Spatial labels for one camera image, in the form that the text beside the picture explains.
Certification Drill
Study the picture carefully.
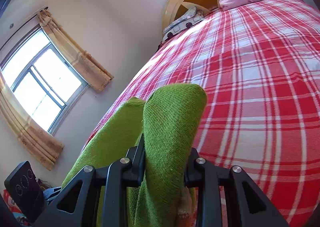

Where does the green knitted sweater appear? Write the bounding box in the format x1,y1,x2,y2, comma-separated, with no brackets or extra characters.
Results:
63,84,207,226

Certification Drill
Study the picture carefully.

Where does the yellow side window curtain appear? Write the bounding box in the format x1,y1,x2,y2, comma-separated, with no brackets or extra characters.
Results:
1,76,64,171
37,9,114,92

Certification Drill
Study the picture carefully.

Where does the side wall window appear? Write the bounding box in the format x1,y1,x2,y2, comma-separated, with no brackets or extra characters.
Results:
1,25,88,134

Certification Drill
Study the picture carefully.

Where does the yellow side window curtain far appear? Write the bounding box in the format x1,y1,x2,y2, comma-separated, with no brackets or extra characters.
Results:
37,9,114,92

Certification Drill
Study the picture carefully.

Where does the red white plaid bedsheet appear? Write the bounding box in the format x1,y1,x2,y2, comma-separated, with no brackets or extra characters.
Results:
96,0,319,226

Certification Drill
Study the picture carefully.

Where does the grey patterned pillow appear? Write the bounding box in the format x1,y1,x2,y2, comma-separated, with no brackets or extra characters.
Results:
162,6,204,43

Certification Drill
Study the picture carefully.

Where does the black speaker box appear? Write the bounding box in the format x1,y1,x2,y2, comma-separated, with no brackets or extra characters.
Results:
4,161,44,223

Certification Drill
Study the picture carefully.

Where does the yellow side window curtain near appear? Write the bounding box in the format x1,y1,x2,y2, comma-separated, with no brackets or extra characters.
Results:
1,76,64,171

